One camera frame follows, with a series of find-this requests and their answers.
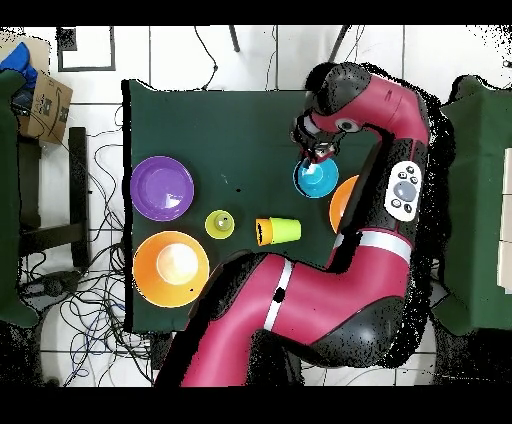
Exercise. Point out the light blue opaque bowl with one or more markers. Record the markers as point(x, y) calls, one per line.
point(320, 184)

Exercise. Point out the large orange bowl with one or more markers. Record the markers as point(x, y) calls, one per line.
point(340, 204)
point(148, 280)

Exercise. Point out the green cup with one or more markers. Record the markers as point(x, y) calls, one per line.
point(286, 230)

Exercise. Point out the orange cup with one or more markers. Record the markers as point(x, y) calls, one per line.
point(267, 232)

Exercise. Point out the purple bowl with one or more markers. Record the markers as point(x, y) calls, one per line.
point(162, 188)

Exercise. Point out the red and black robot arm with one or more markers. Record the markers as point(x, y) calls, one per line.
point(320, 296)

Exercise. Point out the dark green tablecloth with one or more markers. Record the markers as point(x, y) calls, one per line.
point(220, 140)

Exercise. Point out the black tripod leg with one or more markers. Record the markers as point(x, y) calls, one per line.
point(234, 40)
point(340, 40)

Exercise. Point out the yellow cup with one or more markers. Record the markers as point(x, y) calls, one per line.
point(212, 230)

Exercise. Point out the green covered side table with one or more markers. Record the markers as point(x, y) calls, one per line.
point(480, 160)
point(8, 200)

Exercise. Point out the white box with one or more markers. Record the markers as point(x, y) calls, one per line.
point(507, 200)

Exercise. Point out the black bench stand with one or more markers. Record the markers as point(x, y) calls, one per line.
point(78, 180)

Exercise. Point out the black power brick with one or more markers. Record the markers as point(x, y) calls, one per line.
point(160, 352)

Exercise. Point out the cardboard box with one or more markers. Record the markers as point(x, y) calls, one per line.
point(50, 108)

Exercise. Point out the blue cloth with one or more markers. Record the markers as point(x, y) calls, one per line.
point(18, 60)

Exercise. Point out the black square frame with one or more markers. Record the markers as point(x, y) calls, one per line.
point(66, 40)

